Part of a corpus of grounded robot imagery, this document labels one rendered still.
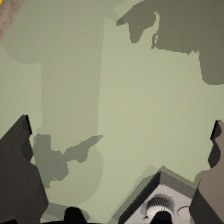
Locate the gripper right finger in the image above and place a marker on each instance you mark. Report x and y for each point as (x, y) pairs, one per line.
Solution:
(207, 205)

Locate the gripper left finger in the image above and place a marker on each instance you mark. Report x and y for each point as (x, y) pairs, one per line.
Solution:
(23, 199)

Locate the grey toothed gear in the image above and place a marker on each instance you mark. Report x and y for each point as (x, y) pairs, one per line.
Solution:
(158, 204)

